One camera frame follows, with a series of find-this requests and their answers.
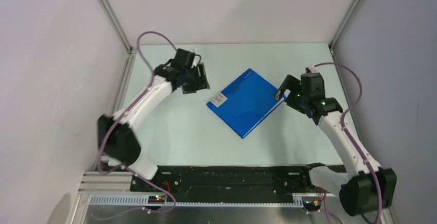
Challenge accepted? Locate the blue plastic folder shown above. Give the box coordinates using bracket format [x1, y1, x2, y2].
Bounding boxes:
[207, 68, 285, 139]

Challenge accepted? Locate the grey slotted cable duct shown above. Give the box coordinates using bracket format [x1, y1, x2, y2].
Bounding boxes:
[89, 194, 304, 208]

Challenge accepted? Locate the right aluminium frame post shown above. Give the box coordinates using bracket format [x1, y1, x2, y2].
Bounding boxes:
[329, 0, 364, 54]

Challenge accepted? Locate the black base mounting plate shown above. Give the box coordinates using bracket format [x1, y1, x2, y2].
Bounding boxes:
[130, 165, 320, 203]

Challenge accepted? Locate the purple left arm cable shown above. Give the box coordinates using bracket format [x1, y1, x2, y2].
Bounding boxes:
[96, 31, 178, 221]

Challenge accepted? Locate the left controller board with leds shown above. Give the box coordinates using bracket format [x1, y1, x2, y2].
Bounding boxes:
[147, 195, 166, 204]

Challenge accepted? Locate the right controller board with leds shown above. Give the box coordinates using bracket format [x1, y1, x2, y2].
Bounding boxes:
[302, 200, 322, 212]

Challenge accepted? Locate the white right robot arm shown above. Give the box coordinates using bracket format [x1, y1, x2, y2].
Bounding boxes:
[274, 72, 397, 216]

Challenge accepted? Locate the controller board with leds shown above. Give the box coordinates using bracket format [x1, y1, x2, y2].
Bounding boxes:
[302, 200, 322, 212]
[147, 195, 166, 204]

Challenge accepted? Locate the aluminium frame post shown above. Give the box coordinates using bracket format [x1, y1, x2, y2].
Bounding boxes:
[98, 0, 132, 54]
[329, 0, 364, 54]

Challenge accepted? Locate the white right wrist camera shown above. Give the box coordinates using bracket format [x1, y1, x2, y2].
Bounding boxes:
[306, 65, 318, 73]

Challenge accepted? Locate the left aluminium frame post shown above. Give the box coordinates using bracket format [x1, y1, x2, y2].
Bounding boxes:
[98, 0, 132, 54]

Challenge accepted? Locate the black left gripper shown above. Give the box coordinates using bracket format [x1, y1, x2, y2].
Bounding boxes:
[181, 63, 209, 94]

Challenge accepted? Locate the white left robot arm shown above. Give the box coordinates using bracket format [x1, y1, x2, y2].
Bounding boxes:
[97, 48, 210, 191]

